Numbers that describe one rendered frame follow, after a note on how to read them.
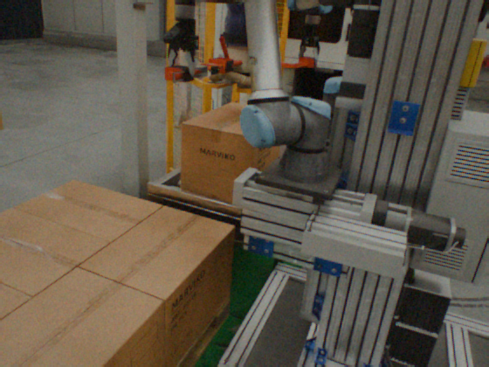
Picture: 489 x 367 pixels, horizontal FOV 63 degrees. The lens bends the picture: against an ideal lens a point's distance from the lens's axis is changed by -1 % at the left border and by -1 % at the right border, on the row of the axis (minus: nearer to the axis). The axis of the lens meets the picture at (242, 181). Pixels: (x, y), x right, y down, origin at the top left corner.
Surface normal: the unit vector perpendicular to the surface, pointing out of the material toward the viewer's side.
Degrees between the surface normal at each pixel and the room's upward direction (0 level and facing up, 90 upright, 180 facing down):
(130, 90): 90
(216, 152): 90
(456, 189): 90
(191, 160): 90
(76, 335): 0
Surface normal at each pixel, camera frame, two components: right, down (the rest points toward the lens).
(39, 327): 0.07, -0.91
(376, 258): -0.38, 0.34
